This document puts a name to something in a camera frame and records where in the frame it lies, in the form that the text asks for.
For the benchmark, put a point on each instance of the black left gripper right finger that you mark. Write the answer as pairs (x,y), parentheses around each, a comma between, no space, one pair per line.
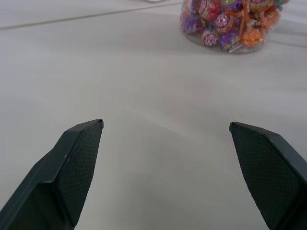
(271,177)

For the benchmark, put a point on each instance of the olive-green candy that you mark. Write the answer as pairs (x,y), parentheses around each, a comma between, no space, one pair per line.
(254,4)

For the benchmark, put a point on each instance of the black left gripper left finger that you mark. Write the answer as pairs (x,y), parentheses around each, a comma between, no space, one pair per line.
(60,182)

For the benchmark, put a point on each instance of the purple candy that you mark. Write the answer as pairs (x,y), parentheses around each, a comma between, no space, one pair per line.
(227,41)
(190,24)

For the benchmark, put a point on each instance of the clear plastic lollipop jar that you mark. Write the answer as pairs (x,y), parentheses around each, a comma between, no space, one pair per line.
(261,49)

